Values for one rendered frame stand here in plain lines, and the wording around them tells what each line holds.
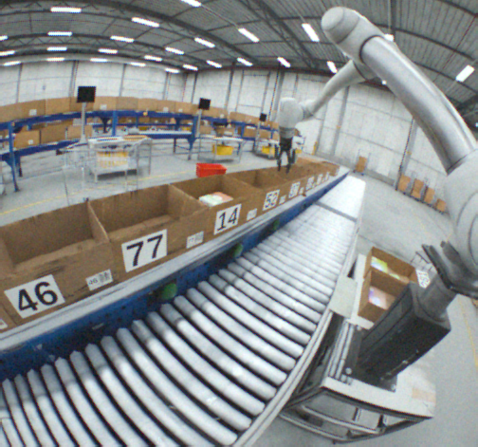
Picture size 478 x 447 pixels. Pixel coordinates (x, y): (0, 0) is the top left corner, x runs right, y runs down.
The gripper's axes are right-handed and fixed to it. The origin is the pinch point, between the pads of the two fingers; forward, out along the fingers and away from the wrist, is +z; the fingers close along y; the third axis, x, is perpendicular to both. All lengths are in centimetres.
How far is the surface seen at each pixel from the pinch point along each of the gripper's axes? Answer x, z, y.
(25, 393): -155, -12, 13
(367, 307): -45, 21, 73
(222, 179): -24.0, 7.1, -28.2
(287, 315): -66, 21, 43
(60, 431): -148, -9, 28
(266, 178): 12.4, 21.8, -19.5
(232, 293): -72, 18, 20
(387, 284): -19, 31, 85
